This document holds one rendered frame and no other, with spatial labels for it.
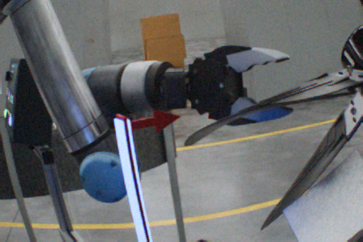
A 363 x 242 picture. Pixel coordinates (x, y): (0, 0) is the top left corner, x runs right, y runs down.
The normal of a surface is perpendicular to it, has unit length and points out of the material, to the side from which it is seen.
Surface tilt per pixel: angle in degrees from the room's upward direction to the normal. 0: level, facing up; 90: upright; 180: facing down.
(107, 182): 90
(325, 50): 90
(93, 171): 91
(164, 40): 90
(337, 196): 55
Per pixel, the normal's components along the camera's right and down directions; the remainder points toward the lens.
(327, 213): -0.46, -0.40
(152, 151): 0.80, 0.01
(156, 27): 0.15, 0.15
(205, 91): -0.47, 0.10
